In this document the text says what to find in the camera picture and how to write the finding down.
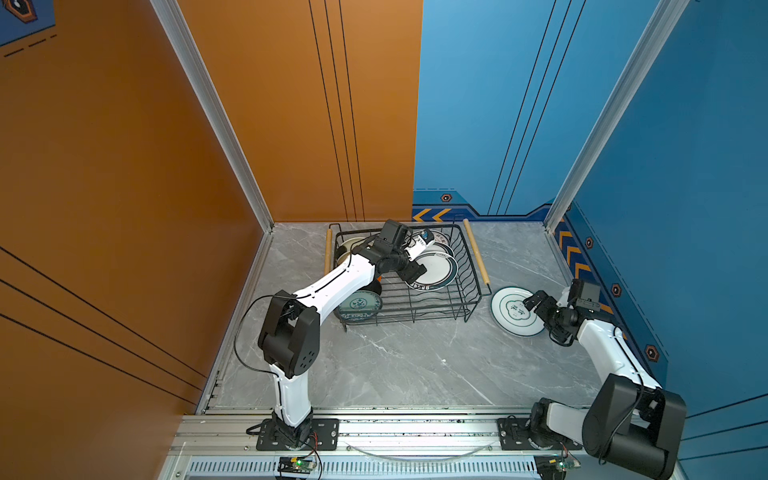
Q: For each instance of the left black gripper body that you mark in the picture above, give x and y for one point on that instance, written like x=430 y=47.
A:
x=407 y=270

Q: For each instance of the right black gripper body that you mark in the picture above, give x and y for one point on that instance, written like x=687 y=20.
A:
x=552 y=314

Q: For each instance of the white plate black characters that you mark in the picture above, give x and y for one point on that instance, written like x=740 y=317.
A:
x=509 y=312

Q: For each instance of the black wire dish rack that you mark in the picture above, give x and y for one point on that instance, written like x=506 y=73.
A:
x=450 y=287

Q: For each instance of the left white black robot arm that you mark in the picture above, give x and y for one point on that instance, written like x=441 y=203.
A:
x=290 y=334

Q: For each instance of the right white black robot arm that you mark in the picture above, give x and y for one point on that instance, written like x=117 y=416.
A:
x=633 y=422

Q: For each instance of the cream plate dark rim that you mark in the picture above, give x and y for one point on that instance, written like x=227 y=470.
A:
x=344 y=250

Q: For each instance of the white plate red dotted pattern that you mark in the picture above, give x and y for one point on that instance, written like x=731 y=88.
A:
x=424 y=235

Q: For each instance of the white plate striped rim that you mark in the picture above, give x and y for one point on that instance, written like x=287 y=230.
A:
x=439 y=247

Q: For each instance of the white plate dark green rim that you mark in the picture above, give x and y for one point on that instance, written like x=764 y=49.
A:
x=441 y=270

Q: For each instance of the teal patterned plate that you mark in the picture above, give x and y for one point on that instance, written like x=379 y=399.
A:
x=362 y=305

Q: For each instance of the right circuit board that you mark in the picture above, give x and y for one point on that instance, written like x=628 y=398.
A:
x=555 y=468

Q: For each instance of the left green circuit board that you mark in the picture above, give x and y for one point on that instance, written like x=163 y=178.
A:
x=296 y=467

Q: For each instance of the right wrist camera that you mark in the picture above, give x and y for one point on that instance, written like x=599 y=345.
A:
x=564 y=300

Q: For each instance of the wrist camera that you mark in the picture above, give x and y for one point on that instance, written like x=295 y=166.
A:
x=564 y=300
x=414 y=248

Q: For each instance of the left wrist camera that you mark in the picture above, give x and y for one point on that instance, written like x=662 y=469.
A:
x=414 y=248

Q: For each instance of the far wooden rack handle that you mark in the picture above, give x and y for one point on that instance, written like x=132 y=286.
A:
x=328 y=255

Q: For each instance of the wooden rack handle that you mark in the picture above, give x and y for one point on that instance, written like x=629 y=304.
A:
x=328 y=255
x=477 y=254

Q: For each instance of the near wooden rack handle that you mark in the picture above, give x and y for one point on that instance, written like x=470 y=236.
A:
x=477 y=254

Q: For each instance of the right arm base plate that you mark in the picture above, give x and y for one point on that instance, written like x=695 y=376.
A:
x=515 y=434

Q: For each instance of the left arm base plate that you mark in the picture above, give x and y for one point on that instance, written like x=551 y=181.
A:
x=273 y=434

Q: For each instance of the left aluminium corner post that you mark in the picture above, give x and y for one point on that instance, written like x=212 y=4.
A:
x=173 y=22

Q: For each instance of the aluminium corner post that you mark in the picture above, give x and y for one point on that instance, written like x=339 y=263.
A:
x=652 y=40
x=173 y=22

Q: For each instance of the aluminium mounting rail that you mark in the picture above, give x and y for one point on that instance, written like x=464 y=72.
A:
x=442 y=443

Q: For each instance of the right aluminium corner post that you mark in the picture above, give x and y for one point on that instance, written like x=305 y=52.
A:
x=652 y=40

